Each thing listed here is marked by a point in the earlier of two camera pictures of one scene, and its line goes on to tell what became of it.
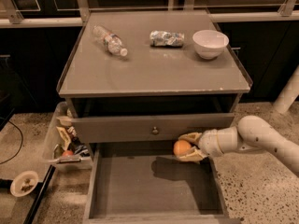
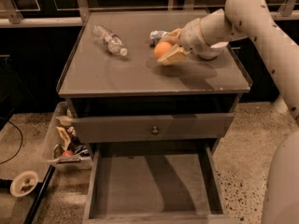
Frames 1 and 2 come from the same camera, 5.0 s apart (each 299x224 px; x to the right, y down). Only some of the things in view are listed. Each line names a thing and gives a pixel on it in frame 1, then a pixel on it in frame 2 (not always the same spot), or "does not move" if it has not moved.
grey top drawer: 149,128 does not move
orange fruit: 180,147 → 161,49
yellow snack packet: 64,137 does not move
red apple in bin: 67,153 does not move
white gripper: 209,143 → 191,35
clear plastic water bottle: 111,40 does not move
